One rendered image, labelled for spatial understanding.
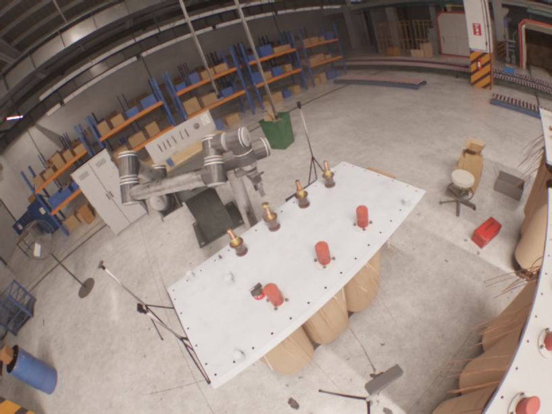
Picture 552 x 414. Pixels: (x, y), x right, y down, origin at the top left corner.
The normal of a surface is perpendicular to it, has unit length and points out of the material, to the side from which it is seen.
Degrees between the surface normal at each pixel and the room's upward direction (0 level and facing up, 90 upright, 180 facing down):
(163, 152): 90
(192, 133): 90
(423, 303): 0
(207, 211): 90
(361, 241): 0
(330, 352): 0
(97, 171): 90
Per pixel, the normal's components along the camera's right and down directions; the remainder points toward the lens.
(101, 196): 0.58, 0.36
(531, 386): -0.29, -0.75
